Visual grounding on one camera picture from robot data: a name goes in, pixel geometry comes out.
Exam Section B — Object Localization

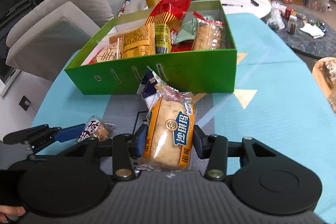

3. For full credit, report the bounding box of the red snack bag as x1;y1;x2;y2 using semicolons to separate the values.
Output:
145;0;192;36

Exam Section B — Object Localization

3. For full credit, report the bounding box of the yellow sachima cake pack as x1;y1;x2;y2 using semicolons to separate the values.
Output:
137;67;195;170

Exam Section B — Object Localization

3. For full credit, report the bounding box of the dark marble round table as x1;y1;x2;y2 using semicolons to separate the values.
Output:
264;1;335;59

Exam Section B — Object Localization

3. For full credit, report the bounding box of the wall power socket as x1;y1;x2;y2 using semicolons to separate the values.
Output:
19;95;31;111

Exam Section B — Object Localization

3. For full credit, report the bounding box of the white round table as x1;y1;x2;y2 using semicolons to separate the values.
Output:
212;0;271;19

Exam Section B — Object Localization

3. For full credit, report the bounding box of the black pen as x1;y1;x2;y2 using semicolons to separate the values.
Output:
222;3;243;7

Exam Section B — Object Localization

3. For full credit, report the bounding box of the green snack packet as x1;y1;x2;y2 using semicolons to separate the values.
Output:
174;17;205;44

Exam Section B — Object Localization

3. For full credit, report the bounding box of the yellow cracker pack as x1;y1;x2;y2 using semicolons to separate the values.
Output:
117;23;155;59

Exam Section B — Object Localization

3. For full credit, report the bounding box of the round brown cookie pack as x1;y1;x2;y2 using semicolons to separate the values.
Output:
76;115;116;143

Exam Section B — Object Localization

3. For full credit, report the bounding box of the red round patterned pack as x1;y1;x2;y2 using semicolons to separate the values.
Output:
88;43;120;64

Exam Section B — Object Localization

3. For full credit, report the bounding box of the black marker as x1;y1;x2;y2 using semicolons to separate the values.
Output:
251;0;259;7

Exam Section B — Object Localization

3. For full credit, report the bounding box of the small spice jar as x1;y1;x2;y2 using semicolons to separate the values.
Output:
286;15;297;35

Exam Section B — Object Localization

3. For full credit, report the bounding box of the blue table mat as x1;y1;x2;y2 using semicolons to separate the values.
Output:
33;13;335;223

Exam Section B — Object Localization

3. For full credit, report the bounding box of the green cardboard box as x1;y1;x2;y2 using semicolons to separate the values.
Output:
64;10;237;95

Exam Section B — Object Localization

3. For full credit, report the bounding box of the clear wrapped biscuit pack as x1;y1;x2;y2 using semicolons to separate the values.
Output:
192;11;226;51

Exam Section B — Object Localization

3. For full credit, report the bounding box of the grey sofa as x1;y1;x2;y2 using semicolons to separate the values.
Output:
6;0;147;81

